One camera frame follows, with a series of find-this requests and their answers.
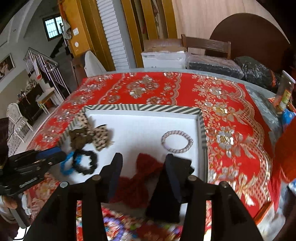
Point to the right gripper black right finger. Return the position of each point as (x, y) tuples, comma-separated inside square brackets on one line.
[(230, 218)]

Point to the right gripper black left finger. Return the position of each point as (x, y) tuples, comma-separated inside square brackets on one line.
[(57, 218)]

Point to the black scrunchie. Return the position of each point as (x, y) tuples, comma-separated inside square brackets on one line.
[(84, 162)]

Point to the black fabric bow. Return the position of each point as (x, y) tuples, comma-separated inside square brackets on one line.
[(166, 200)]

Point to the brown scrunchie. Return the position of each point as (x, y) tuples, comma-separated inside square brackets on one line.
[(79, 138)]

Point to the red velvet bow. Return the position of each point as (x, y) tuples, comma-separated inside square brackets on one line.
[(133, 192)]

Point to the leopard print bow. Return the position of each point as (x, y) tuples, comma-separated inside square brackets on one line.
[(100, 135)]

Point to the person's left hand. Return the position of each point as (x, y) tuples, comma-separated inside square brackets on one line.
[(7, 204)]

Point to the white ornate chair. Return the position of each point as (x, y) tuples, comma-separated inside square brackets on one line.
[(19, 121)]

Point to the striped white tray box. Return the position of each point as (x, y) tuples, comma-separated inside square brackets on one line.
[(156, 130)]

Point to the red floral tablecloth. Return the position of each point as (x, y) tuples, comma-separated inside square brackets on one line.
[(239, 149)]

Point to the metal stair railing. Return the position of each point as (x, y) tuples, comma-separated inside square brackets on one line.
[(49, 70)]

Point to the white ironing board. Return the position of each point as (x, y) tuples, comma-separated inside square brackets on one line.
[(93, 66)]

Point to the clear snack jar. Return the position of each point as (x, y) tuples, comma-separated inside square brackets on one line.
[(284, 92)]

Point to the black plastic bag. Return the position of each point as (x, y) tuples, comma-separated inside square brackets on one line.
[(256, 73)]

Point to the dark packaged bundle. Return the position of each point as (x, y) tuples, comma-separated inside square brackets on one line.
[(214, 65)]

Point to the white cardboard box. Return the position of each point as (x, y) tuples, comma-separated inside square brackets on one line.
[(164, 57)]

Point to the wooden slatted chair back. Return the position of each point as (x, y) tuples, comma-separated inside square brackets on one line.
[(207, 44)]

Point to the white louvered panel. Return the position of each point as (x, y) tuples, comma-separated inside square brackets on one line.
[(113, 35)]

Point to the round dark wooden tabletop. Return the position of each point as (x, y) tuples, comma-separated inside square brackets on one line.
[(254, 36)]

